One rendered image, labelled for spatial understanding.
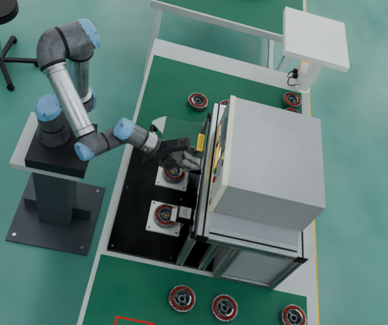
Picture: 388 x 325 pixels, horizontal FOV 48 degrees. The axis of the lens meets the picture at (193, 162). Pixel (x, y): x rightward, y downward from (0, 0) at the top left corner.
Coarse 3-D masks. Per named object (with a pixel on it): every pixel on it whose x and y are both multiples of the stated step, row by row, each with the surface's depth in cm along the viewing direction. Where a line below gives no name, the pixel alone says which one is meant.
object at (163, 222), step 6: (162, 204) 200; (156, 210) 198; (162, 210) 201; (168, 210) 201; (156, 216) 197; (162, 216) 199; (168, 216) 199; (156, 222) 197; (162, 222) 195; (168, 222) 197; (174, 222) 198
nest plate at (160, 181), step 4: (160, 168) 216; (160, 172) 214; (168, 172) 215; (160, 176) 213; (156, 180) 211; (160, 180) 212; (164, 180) 212; (184, 180) 215; (156, 184) 211; (160, 184) 210; (164, 184) 211; (168, 184) 211; (172, 184) 212; (176, 184) 212; (180, 184) 213; (184, 184) 213; (172, 188) 212; (176, 188) 211; (180, 188) 212; (184, 188) 212
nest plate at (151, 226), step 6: (156, 204) 204; (168, 204) 205; (150, 210) 202; (150, 216) 200; (150, 222) 198; (150, 228) 197; (156, 228) 197; (162, 228) 198; (168, 228) 199; (174, 228) 199; (168, 234) 198; (174, 234) 198
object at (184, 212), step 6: (174, 210) 199; (180, 210) 195; (186, 210) 196; (192, 210) 199; (174, 216) 197; (180, 216) 193; (186, 216) 194; (192, 216) 197; (180, 222) 196; (186, 222) 195; (192, 222) 196
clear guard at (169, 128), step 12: (156, 120) 200; (168, 120) 197; (180, 120) 198; (156, 132) 195; (168, 132) 193; (180, 132) 194; (192, 132) 196; (204, 132) 197; (192, 144) 192; (204, 144) 194; (144, 156) 190; (204, 156) 190
